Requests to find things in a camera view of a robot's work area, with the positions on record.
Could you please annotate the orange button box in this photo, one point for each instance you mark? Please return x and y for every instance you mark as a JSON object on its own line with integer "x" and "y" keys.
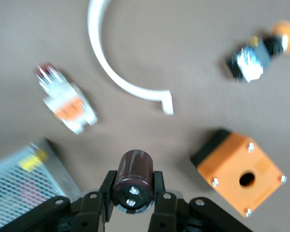
{"x": 236, "y": 169}

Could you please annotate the white orange indicator lamp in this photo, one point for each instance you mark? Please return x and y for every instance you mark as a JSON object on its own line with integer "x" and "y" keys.
{"x": 67, "y": 104}

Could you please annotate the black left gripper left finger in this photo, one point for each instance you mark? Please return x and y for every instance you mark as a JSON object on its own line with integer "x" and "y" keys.
{"x": 89, "y": 212}

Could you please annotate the dark cylindrical capacitor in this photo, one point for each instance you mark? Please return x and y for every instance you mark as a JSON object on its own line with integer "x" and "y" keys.
{"x": 133, "y": 178}

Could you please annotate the orange mushroom push button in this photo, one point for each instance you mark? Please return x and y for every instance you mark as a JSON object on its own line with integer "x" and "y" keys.
{"x": 256, "y": 58}

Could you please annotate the large white plastic arc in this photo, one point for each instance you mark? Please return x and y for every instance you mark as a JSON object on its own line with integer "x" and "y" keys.
{"x": 104, "y": 60}

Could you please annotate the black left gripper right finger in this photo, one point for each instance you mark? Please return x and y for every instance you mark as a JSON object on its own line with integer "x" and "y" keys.
{"x": 169, "y": 212}

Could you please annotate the brown table mat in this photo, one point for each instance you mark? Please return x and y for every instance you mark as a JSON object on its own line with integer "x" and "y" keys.
{"x": 174, "y": 48}

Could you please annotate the metal mesh power supply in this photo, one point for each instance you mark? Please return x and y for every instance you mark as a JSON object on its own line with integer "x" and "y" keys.
{"x": 21, "y": 183}

